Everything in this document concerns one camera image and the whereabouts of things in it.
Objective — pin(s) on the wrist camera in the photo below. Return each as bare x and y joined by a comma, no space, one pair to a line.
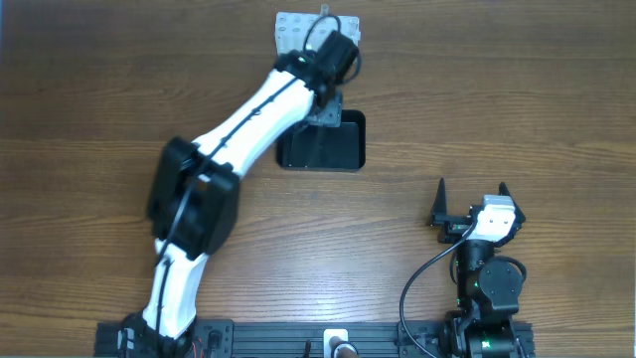
325,113
492,221

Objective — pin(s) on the black tray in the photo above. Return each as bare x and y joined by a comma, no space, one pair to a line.
343,149

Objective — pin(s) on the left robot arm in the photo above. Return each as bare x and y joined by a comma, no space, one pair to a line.
258,124

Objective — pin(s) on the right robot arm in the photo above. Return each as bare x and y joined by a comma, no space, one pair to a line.
489,288

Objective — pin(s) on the mounting rail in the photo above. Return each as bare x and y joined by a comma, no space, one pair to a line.
278,339

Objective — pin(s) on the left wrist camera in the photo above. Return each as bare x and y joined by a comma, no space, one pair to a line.
325,113

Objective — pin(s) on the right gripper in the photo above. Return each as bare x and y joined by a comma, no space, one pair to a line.
452,229

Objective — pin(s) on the white test tube rack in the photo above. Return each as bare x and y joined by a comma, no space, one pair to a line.
290,30

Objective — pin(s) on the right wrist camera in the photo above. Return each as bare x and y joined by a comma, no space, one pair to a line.
492,221

